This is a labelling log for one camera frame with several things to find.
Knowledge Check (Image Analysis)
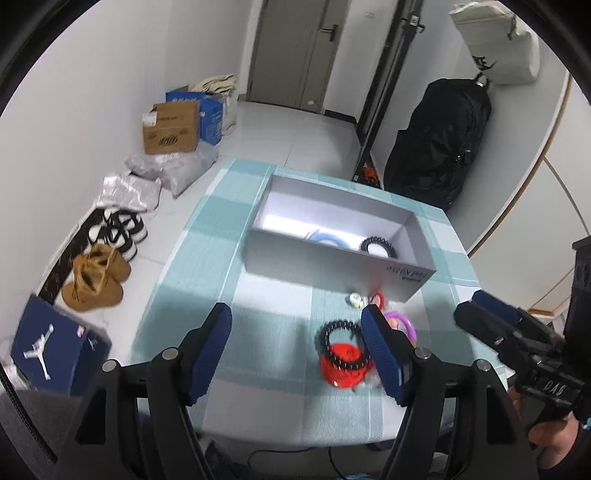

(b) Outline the purple cartoon figure ring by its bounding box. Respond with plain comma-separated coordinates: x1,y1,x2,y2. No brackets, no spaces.
383,310,418,343

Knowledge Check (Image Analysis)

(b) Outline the red round badge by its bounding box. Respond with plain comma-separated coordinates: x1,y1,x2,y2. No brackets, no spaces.
320,343,373,389

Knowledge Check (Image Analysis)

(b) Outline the black bead bracelet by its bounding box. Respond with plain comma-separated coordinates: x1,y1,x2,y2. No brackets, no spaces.
358,235,400,259
315,318,373,371

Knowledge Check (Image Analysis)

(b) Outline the light blue ring bracelet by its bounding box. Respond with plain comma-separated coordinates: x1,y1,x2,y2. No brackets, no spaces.
303,230,355,250

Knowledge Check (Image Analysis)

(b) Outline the red flower charm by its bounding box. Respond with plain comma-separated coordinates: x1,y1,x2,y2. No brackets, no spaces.
369,292,388,309

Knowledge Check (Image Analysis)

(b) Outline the right hand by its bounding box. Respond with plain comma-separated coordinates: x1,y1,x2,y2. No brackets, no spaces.
528,414,590,479

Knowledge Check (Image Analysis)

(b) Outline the small white green charm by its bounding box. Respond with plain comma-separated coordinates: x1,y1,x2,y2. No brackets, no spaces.
348,292,366,308

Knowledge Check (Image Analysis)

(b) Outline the teal plaid tablecloth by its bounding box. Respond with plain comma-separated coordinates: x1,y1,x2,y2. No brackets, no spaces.
131,158,509,447

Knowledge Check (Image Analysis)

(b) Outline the tan suede boot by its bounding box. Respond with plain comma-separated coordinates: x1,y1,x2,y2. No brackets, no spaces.
88,243,131,283
61,255,123,312

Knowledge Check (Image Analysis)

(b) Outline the black white sneaker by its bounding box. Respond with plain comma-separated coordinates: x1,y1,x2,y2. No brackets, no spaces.
103,208,148,243
87,222,137,261

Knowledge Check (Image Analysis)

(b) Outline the navy Jordan shoe box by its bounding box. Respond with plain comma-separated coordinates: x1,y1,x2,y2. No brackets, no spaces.
10,295,111,397

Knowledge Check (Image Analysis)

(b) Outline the grey cardboard box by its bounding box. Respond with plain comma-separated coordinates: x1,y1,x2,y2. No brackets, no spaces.
243,174,437,302

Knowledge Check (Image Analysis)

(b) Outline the large black bag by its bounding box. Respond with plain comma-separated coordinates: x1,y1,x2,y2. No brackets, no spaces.
383,73,492,211

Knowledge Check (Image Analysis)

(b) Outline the crumpled silver parcel bag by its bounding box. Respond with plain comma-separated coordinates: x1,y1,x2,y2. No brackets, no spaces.
95,174,162,213

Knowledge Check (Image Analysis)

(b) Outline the orange small object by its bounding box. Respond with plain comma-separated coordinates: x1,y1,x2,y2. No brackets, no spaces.
360,166,380,188

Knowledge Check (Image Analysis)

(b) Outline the grey plastic parcel bag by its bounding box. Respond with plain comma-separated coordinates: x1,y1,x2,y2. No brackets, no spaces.
125,142,218,199

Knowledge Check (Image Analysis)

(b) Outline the brown cardboard box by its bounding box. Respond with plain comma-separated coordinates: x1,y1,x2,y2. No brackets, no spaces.
141,101,200,155

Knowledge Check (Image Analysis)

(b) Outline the blue cardboard box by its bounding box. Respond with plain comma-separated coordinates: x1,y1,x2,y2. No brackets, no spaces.
165,90,223,146

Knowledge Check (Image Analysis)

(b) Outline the white Nike bag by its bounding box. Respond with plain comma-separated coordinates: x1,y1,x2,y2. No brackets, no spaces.
449,1,541,85

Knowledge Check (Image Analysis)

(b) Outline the beige tote bag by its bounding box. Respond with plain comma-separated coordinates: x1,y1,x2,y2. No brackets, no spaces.
190,74,238,136

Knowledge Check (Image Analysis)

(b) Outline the black tripod stand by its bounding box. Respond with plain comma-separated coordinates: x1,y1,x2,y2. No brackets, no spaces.
353,0,425,182

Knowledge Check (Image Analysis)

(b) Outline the grey door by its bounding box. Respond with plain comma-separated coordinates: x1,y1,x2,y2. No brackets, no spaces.
245,0,349,113

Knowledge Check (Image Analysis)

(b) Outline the black cable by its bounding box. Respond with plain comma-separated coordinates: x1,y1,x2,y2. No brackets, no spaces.
246,444,394,480

